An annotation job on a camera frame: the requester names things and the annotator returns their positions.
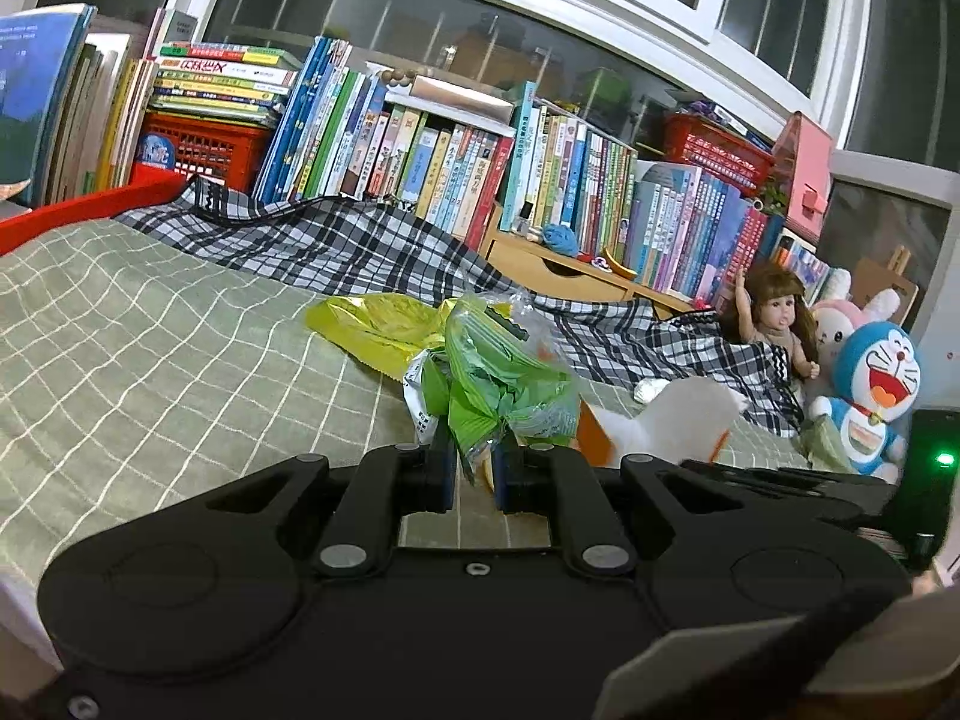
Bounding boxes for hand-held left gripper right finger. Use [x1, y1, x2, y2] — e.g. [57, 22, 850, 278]
[493, 431, 758, 582]

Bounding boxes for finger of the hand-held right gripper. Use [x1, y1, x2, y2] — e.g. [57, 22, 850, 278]
[679, 459, 886, 533]

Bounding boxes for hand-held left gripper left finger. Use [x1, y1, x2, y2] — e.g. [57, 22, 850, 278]
[199, 424, 458, 582]

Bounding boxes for white orange paper packaging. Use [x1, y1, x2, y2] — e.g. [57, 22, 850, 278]
[577, 376, 747, 470]

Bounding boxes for green folded cloth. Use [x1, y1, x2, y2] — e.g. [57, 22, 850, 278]
[799, 420, 856, 473]

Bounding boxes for white green snack packet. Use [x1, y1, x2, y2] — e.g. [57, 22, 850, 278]
[401, 349, 455, 451]

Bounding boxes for blue cat plush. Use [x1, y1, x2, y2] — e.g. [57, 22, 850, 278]
[806, 321, 923, 477]

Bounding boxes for yellow-green snack bag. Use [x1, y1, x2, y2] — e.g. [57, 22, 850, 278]
[306, 292, 458, 383]

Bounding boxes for pink rabbit plush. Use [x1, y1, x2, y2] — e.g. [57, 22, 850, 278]
[810, 268, 901, 383]

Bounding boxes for brown-haired doll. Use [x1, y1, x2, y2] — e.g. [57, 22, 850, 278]
[720, 262, 822, 391]

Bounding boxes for wooden desk organizer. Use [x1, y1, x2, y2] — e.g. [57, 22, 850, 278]
[476, 202, 695, 316]

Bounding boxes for small wooden easel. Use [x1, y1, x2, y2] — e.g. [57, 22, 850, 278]
[851, 246, 920, 323]

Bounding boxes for plaid blanket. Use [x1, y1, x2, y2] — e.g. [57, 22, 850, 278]
[112, 180, 807, 440]

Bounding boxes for row of upright books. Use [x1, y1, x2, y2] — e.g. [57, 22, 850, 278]
[251, 36, 833, 308]

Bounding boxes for green checkered bed sheet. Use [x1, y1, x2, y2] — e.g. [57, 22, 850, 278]
[0, 217, 833, 593]

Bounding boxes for pink box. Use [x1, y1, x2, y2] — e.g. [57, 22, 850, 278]
[772, 111, 835, 237]

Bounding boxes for red mesh basket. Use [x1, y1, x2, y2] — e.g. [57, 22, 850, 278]
[664, 111, 777, 188]

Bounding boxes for flat grey book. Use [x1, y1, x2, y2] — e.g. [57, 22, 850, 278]
[384, 75, 518, 137]

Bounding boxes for red plastic crate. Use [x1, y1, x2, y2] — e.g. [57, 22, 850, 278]
[135, 111, 272, 192]

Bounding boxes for stack of flat books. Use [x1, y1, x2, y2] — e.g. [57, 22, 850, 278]
[150, 41, 301, 125]

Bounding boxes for leaning thin books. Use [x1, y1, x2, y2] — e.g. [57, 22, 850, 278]
[45, 30, 162, 202]

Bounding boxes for large blue book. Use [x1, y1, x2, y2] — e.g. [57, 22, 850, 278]
[0, 4, 98, 211]

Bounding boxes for red bed rail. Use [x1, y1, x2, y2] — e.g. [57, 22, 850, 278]
[0, 172, 200, 256]

